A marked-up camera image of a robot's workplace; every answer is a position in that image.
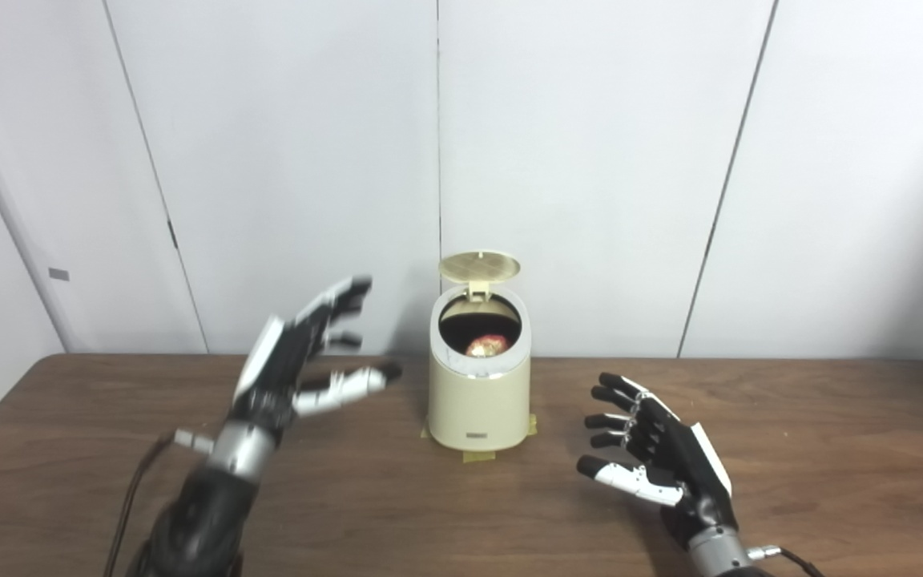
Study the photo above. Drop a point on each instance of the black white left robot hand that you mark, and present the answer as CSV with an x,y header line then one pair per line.
x,y
277,369

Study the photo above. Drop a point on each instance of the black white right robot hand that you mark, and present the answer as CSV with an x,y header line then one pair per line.
x,y
690,473

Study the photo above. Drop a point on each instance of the cream-colored bin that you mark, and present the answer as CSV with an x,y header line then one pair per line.
x,y
479,409

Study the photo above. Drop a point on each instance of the red apple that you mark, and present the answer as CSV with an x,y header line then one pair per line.
x,y
487,346

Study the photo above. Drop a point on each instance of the cream round bin lid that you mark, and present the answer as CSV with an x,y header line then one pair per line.
x,y
480,266

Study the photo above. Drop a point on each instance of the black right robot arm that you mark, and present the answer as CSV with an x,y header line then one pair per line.
x,y
718,557

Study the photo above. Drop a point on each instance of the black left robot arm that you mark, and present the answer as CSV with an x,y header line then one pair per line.
x,y
205,513

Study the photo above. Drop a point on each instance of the grey wall label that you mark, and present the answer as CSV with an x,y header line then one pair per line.
x,y
58,274

